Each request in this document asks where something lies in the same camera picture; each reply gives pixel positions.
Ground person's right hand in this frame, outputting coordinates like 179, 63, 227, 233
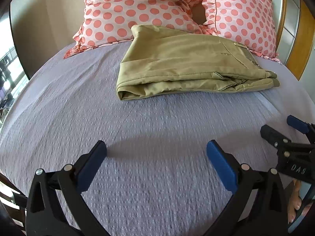
287, 179, 311, 226

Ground wooden headboard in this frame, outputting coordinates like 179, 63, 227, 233
248, 0, 315, 81

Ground pink polka dot pillow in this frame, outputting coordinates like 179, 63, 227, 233
63, 0, 205, 60
191, 0, 281, 66

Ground clothes drying rack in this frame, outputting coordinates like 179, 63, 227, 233
0, 49, 26, 118

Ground lavender textured bedspread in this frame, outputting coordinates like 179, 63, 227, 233
0, 39, 315, 236

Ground dark wooden bed frame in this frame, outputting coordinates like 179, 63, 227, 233
0, 171, 28, 236

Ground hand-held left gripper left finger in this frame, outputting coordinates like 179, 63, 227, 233
26, 140, 109, 236

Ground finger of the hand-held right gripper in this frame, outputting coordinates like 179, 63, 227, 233
287, 115, 315, 136
260, 124, 294, 151

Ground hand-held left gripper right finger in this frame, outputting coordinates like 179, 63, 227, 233
206, 140, 289, 236

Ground khaki pants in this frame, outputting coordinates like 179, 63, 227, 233
116, 25, 281, 102

